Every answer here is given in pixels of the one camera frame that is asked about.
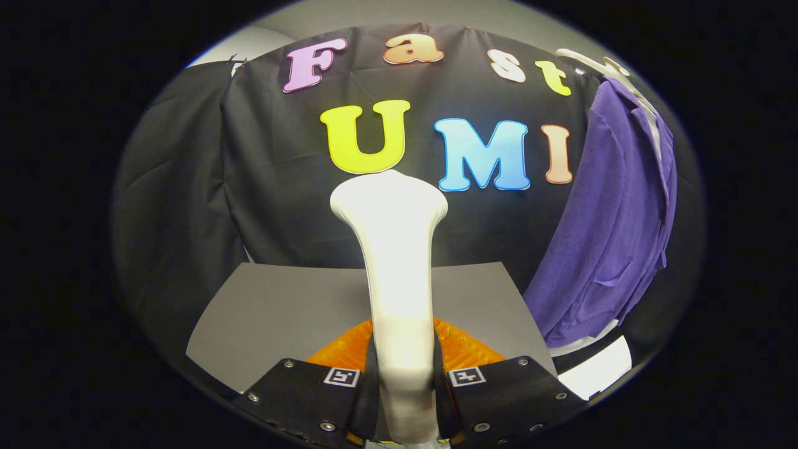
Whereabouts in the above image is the white garment steamer head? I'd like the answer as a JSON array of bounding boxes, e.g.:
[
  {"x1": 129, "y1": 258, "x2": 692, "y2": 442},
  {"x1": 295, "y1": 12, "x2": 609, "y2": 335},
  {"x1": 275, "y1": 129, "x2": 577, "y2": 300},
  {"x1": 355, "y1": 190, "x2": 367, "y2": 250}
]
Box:
[{"x1": 329, "y1": 170, "x2": 449, "y2": 445}]

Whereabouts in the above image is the purple corduroy jacket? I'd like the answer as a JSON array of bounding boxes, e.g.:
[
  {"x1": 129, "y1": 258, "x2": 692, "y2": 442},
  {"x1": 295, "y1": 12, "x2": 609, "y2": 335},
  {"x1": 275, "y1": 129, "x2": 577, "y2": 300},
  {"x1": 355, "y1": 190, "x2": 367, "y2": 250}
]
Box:
[{"x1": 522, "y1": 76, "x2": 678, "y2": 349}]

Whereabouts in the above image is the grey cabinet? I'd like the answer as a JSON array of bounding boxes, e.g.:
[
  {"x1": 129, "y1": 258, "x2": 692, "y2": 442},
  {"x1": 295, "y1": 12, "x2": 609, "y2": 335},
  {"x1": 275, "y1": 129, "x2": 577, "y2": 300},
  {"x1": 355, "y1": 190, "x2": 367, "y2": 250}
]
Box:
[{"x1": 186, "y1": 262, "x2": 559, "y2": 395}]

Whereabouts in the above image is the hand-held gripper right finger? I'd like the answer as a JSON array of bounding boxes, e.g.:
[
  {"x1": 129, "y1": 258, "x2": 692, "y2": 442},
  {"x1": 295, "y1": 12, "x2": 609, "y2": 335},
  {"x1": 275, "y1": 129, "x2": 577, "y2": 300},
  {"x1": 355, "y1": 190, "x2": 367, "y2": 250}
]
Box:
[{"x1": 431, "y1": 317, "x2": 590, "y2": 448}]

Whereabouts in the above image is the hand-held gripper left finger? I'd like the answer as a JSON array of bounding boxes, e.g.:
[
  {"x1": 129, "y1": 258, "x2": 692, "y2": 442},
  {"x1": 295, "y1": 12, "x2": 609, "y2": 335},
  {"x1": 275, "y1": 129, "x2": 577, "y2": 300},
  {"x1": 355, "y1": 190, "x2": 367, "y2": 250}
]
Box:
[{"x1": 232, "y1": 319, "x2": 381, "y2": 448}]

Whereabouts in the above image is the white plastic hanger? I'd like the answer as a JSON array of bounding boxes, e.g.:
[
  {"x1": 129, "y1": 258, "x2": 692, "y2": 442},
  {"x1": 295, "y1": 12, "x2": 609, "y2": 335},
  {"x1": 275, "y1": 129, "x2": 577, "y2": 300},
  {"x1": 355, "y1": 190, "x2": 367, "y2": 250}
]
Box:
[{"x1": 555, "y1": 47, "x2": 658, "y2": 116}]

